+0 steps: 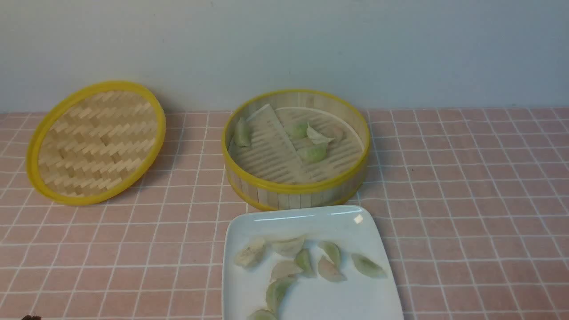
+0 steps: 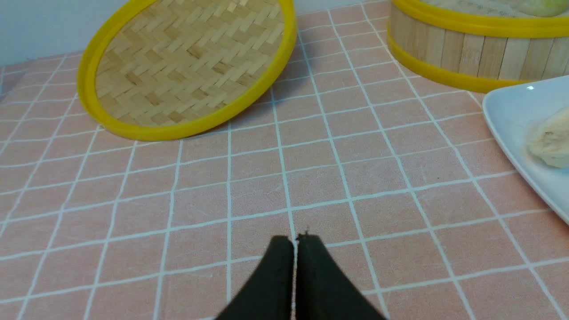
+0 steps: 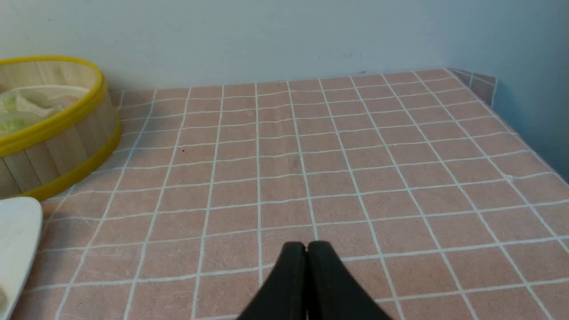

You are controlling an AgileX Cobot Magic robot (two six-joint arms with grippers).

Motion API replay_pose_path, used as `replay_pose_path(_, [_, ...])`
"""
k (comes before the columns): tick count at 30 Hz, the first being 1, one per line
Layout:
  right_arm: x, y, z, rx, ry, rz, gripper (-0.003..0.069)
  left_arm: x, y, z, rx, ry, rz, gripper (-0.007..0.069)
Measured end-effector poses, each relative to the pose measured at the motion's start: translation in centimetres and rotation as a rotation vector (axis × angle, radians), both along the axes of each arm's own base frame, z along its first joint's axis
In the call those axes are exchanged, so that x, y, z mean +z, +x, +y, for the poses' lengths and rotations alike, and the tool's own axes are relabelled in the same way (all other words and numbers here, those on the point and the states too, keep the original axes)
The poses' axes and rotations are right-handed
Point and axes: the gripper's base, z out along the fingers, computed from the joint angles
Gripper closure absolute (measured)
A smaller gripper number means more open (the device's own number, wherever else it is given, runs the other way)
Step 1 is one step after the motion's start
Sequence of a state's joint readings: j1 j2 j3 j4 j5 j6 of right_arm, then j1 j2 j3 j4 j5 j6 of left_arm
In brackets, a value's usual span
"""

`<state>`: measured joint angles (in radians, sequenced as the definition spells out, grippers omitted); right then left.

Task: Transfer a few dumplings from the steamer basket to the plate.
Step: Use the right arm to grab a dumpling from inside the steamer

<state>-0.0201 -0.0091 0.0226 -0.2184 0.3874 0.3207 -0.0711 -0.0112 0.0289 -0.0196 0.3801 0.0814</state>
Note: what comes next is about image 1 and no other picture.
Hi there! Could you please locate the green dumpling steamer front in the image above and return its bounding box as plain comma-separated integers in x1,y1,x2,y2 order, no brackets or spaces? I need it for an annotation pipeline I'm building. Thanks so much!
297,143,329,163

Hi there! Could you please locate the green dumpling steamer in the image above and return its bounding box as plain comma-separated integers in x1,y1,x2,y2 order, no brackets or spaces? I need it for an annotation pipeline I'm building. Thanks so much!
297,143,329,163
233,117,251,147
284,121,309,140

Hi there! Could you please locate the white dumpling plate top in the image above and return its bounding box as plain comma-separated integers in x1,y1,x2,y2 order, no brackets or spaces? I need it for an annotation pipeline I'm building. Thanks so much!
270,236,306,257

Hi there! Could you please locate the small green dumpling plate centre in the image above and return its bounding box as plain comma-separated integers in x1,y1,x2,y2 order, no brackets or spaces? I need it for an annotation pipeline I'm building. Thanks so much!
293,248,316,277

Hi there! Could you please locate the pale yellow dumpling on plate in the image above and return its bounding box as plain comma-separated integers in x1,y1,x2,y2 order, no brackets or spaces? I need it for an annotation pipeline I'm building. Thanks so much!
233,238,266,268

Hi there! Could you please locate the green dumpling plate upper right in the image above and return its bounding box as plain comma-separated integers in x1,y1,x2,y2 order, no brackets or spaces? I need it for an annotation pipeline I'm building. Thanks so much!
318,241,343,268

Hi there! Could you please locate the white square plate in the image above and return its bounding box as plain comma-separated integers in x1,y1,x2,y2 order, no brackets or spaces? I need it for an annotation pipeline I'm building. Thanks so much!
222,205,404,320

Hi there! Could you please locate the pinkish white dumpling plate centre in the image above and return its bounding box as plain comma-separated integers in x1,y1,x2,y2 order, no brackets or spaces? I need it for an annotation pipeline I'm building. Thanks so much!
270,260,304,282

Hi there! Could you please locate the pink dumpling plate centre right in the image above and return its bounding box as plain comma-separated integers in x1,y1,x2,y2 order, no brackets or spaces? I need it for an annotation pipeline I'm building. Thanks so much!
317,256,347,282

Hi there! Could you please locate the green dumpling plate lower left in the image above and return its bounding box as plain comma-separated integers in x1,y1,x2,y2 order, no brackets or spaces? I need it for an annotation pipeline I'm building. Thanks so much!
265,277,297,314

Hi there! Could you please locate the green dumpling plate far right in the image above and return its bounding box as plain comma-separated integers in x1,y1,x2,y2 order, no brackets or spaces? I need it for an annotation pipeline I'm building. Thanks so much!
351,253,388,278

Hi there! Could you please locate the yellow rimmed bamboo steamer basket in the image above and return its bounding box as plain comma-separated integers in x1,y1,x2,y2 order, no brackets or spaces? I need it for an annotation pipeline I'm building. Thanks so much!
221,89,371,211

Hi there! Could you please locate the green dumpling steamer centre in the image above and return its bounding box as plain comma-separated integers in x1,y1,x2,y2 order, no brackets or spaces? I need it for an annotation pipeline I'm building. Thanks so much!
284,121,309,140

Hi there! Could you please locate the white dumpling in steamer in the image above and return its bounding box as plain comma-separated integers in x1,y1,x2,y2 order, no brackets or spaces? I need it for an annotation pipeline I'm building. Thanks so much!
305,124,335,144

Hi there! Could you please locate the green dumpling steamer left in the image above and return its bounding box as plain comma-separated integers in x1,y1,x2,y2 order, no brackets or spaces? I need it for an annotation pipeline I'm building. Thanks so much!
233,117,251,147

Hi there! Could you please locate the yellow rimmed bamboo steamer lid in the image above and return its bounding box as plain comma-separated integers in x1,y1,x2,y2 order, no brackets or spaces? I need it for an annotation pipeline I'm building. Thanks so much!
26,81,166,206

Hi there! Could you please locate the dark object bottom left corner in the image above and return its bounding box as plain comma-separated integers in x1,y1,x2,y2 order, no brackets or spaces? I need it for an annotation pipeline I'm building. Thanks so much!
21,315,41,320

